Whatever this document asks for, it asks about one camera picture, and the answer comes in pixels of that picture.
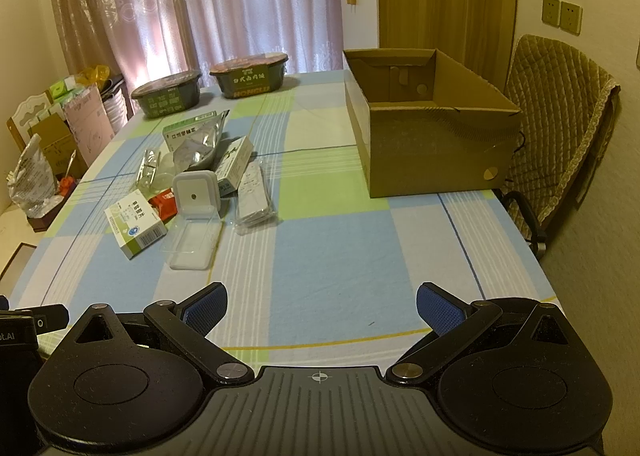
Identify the white remote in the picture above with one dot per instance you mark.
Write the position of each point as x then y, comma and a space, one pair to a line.
254, 208

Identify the quilted chair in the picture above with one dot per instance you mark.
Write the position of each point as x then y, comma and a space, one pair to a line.
569, 105

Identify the clear plastic container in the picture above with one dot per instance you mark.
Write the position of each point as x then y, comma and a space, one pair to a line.
190, 243

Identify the silver foil bag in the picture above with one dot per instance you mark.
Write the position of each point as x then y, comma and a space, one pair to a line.
197, 151

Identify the pink lace curtain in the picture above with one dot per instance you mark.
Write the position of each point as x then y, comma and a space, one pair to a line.
145, 40

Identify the left instant noodle bowl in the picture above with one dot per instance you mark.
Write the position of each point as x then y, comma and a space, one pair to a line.
170, 94

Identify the double wall socket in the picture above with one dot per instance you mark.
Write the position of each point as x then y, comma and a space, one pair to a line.
562, 14

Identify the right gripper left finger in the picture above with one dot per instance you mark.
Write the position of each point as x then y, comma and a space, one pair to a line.
183, 327

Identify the pink cardboard box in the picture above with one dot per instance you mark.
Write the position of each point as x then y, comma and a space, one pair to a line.
88, 121

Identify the white blue medicine box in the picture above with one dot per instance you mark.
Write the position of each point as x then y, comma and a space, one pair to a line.
232, 165

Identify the white green medicine box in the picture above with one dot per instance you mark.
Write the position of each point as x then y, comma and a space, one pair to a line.
134, 223

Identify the right instant noodle bowl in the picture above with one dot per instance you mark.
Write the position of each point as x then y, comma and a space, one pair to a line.
250, 75

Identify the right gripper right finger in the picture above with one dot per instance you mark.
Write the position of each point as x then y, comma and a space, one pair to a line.
454, 324

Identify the checked tablecloth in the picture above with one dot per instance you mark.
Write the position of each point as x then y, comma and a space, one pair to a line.
332, 282

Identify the instant noodle bowl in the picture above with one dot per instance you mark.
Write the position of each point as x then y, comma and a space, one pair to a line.
250, 75
170, 94

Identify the red candy packet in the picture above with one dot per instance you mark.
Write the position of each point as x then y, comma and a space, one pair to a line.
164, 203

